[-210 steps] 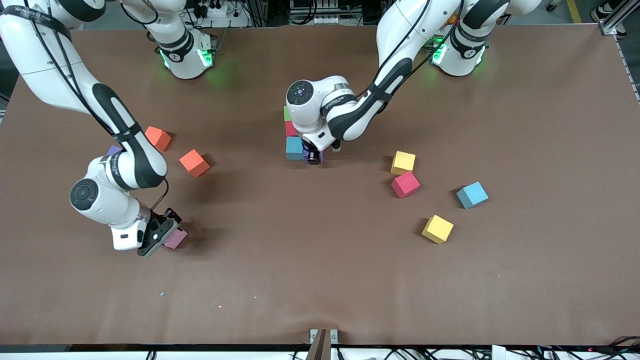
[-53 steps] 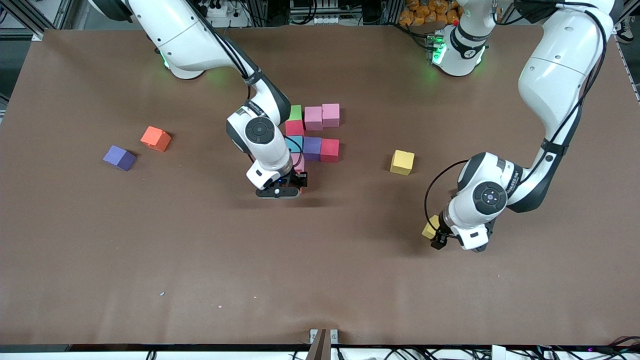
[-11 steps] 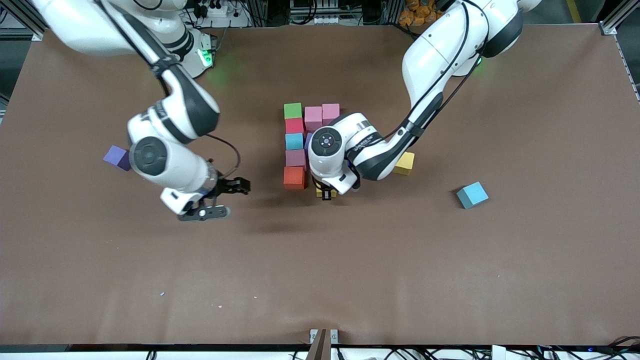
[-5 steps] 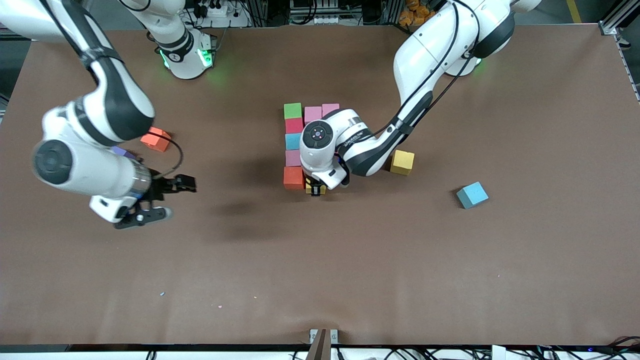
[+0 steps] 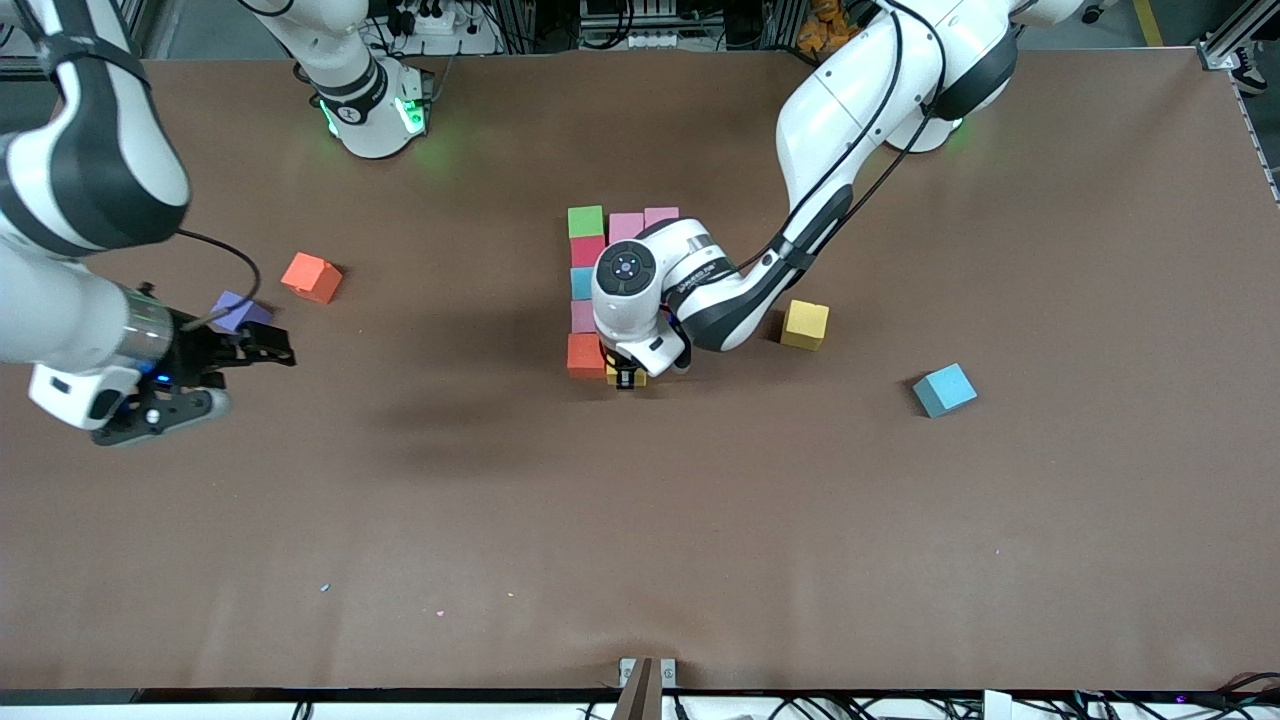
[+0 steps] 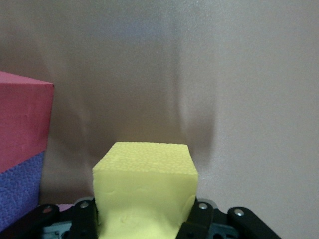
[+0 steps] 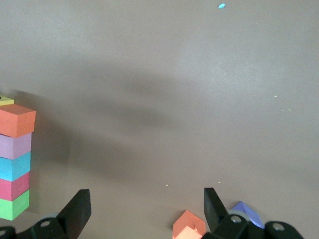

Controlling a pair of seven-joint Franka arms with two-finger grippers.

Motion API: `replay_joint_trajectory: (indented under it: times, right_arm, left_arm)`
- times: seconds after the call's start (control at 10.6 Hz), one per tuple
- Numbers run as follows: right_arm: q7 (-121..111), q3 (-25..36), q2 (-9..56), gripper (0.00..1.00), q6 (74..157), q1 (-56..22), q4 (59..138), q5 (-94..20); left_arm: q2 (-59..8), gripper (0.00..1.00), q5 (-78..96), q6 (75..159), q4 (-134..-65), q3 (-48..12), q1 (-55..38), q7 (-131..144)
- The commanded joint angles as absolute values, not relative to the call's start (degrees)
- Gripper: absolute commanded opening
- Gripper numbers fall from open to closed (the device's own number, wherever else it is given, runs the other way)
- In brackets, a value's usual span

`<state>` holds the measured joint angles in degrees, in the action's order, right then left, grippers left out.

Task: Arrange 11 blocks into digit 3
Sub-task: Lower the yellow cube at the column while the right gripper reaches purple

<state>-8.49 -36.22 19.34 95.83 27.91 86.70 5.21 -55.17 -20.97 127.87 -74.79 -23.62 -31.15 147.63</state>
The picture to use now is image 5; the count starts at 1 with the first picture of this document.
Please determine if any aluminium frame profile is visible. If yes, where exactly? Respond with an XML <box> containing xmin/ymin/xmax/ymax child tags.
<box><xmin>1198</xmin><ymin>0</ymin><xmax>1280</xmax><ymax>73</ymax></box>

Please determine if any pile of orange objects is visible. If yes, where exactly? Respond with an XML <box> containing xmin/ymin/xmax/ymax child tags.
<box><xmin>797</xmin><ymin>0</ymin><xmax>861</xmax><ymax>56</ymax></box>

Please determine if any purple foam cube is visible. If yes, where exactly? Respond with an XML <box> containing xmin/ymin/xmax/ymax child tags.
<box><xmin>210</xmin><ymin>290</ymin><xmax>274</xmax><ymax>334</ymax></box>

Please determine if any black white sneaker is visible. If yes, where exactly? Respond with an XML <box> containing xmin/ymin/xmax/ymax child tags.
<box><xmin>1228</xmin><ymin>45</ymin><xmax>1269</xmax><ymax>96</ymax></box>

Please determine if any metal table edge bracket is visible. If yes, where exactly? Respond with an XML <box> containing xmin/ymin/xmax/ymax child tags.
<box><xmin>618</xmin><ymin>657</ymin><xmax>678</xmax><ymax>720</ymax></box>

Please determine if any orange foam cube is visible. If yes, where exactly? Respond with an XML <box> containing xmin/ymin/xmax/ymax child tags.
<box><xmin>280</xmin><ymin>251</ymin><xmax>344</xmax><ymax>305</ymax></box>
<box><xmin>566</xmin><ymin>332</ymin><xmax>608</xmax><ymax>380</ymax></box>

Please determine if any brown table cover sheet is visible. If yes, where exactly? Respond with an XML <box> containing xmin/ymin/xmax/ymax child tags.
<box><xmin>0</xmin><ymin>48</ymin><xmax>1280</xmax><ymax>691</ymax></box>

